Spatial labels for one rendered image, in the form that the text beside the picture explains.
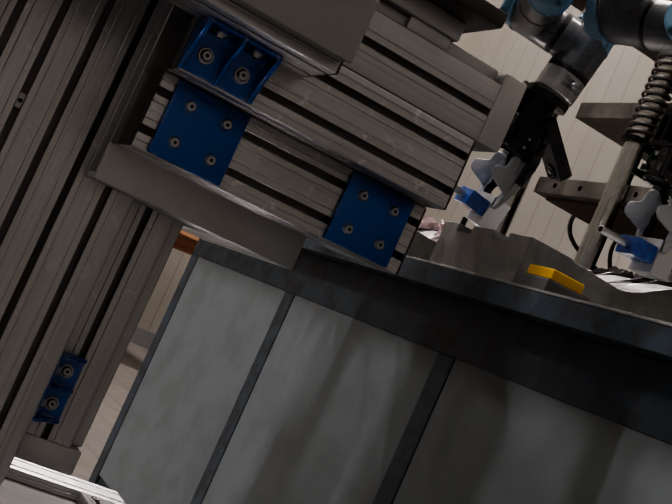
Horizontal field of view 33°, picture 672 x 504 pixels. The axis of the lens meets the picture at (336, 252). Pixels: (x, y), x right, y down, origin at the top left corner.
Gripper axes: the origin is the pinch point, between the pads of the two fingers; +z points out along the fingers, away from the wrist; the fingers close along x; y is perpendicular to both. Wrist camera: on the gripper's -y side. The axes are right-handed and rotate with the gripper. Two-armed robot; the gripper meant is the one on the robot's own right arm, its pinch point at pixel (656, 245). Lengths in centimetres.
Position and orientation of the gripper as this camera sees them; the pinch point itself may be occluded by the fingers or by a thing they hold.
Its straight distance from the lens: 177.5
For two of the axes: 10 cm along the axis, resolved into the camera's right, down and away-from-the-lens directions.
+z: -4.1, 9.1, -0.7
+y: -8.1, -4.0, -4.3
